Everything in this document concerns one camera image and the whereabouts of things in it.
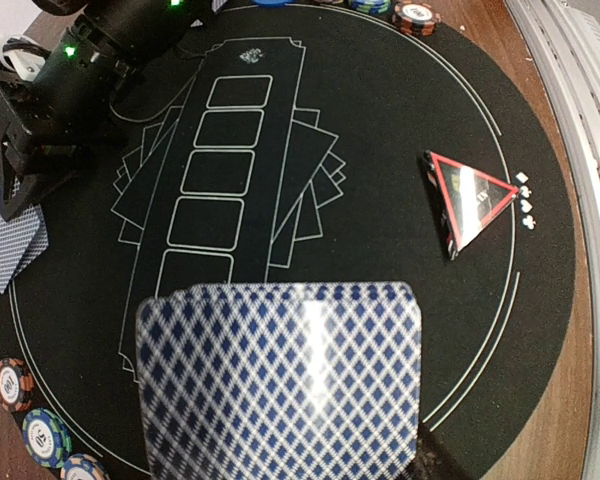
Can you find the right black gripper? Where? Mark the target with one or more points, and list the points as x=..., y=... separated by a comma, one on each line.
x=49, y=125

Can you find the dealt card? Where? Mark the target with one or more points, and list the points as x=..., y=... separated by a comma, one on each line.
x=22, y=240

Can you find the blue small blind button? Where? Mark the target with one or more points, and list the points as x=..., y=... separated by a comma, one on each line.
x=272, y=3

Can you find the orange hundred chip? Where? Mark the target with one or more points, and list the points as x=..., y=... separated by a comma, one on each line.
x=16, y=385
x=413, y=18

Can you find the blue chips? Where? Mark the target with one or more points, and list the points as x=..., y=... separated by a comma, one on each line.
x=83, y=467

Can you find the green fifty poker chip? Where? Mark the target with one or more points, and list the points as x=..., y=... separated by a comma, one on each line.
x=372, y=7

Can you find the blue playing card deck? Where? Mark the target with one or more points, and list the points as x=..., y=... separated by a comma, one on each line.
x=280, y=380

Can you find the red triangle all-in marker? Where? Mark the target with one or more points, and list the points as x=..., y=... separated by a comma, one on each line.
x=470, y=198

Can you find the round black poker mat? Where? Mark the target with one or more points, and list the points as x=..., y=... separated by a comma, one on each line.
x=285, y=145

